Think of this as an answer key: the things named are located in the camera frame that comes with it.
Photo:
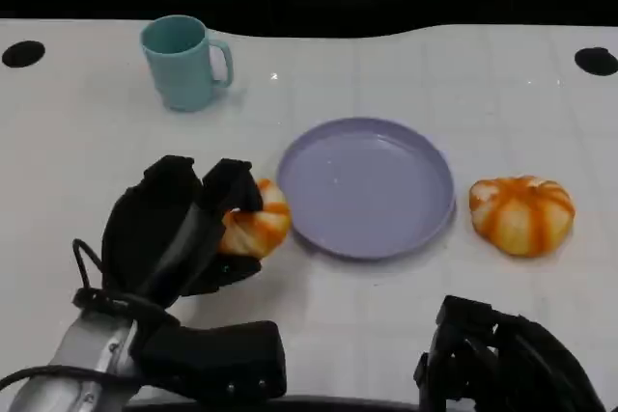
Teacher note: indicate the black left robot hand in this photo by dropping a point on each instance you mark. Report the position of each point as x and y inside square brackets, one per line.
[145, 224]

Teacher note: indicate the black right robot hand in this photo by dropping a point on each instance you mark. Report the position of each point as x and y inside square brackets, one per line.
[512, 364]

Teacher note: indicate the orange and white bread roll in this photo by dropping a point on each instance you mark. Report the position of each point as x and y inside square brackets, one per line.
[524, 216]
[261, 231]

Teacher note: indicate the pale green mug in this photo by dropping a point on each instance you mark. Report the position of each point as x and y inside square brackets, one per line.
[181, 76]

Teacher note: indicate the black round table grommet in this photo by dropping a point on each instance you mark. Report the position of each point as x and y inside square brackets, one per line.
[23, 54]
[596, 61]

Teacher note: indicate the lilac plate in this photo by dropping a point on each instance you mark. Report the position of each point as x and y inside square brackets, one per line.
[364, 190]

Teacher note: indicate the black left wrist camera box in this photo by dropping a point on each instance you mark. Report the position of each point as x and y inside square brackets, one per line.
[217, 359]

